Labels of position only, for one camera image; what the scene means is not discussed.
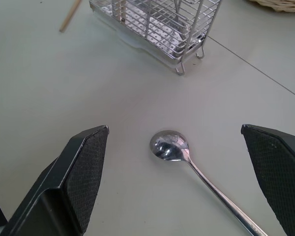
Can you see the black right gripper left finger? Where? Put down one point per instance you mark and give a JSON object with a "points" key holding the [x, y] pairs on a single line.
{"points": [[71, 177]]}

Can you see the white plastic drip tray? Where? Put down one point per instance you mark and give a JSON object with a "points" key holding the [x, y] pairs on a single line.
{"points": [[135, 40]]}

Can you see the stainless steel spoon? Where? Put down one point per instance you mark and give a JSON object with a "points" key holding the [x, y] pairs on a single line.
{"points": [[169, 147]]}

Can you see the wooden chopstick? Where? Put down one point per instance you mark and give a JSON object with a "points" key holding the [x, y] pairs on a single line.
{"points": [[69, 16]]}

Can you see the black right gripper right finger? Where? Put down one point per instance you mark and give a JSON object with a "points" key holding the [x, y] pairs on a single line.
{"points": [[275, 172]]}

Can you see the woven wicker basket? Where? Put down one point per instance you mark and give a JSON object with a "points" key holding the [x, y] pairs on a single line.
{"points": [[280, 5]]}

